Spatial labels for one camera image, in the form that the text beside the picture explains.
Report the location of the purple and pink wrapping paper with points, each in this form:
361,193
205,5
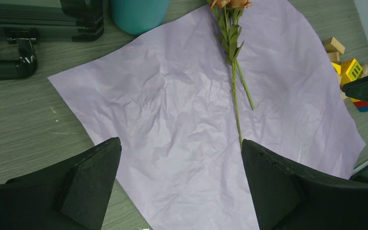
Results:
167,95

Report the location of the red flat brick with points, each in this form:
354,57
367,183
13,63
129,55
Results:
359,104

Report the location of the brown rose bunch stem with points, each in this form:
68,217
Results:
228,14

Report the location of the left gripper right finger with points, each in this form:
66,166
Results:
288,195

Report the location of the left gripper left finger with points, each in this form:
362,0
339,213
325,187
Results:
72,194

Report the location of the wooden arch block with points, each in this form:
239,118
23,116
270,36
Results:
334,57

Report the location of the yellow window block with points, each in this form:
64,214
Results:
351,70

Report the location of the wooden rectangular block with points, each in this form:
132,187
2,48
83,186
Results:
333,45

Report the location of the teal vase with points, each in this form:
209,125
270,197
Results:
136,17

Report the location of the black carrying case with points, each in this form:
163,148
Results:
25,22

